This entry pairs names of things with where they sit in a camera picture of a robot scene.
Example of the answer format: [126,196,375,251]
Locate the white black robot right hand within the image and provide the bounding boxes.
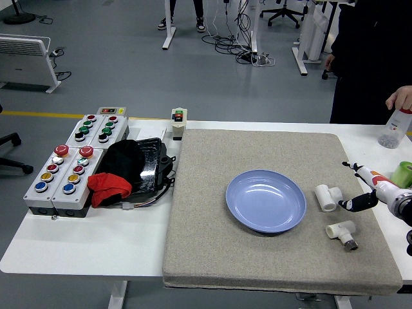
[337,161,400,212]

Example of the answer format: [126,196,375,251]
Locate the clear bottle red cap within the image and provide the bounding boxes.
[377,108,412,149]

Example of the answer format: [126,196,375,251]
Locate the plain white tee pipe fitting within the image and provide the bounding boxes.
[314,183,344,212]

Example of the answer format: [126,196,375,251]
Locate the white tee fitting metal thread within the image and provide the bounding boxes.
[325,220,359,252]

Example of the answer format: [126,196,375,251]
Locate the blue round plate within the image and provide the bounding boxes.
[225,169,308,235]

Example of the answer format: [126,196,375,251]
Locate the green tape roll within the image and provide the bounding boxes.
[389,161,412,189]

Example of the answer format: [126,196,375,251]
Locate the black office chair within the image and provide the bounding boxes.
[259,0,309,30]

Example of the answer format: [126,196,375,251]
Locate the background person standing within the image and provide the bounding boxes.
[157,0,207,33]

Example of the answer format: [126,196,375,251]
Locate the white desk leg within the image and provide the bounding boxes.
[162,0,177,50]

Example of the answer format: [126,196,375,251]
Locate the grey-brown mat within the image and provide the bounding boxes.
[162,128,404,297]

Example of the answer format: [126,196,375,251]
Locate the white paper card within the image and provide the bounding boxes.
[137,127,167,140]

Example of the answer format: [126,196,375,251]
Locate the black foot pedal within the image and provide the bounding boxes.
[130,137,176,198]

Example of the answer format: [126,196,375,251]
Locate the black cloth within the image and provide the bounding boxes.
[97,139,146,191]

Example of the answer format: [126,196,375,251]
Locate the grey four-button control box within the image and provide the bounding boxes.
[88,115,130,149]
[65,114,106,147]

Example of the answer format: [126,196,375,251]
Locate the red cloth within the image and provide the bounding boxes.
[87,173,133,209]

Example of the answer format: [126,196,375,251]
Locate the grey box red emergency button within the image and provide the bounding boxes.
[51,145,105,218]
[23,145,80,216]

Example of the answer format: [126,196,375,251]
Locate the white table leg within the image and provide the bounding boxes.
[108,280,128,309]

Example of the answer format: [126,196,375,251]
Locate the white panel heater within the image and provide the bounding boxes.
[0,33,62,95]

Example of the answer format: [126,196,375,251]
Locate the black round stand base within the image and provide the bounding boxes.
[3,0,36,25]

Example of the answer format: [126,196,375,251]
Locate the black office chair base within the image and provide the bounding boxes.
[0,103,34,175]

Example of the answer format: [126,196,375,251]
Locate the white desk frame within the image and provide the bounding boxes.
[292,0,342,77]

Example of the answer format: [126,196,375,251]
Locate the tangled floor cables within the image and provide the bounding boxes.
[201,0,276,68]

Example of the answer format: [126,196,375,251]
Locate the white switch green red buttons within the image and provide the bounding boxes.
[170,108,189,142]

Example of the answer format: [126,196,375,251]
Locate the black cable bundle white connector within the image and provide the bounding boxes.
[121,178,176,211]

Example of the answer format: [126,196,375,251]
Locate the small grey switch yellow label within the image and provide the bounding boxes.
[97,106,127,117]

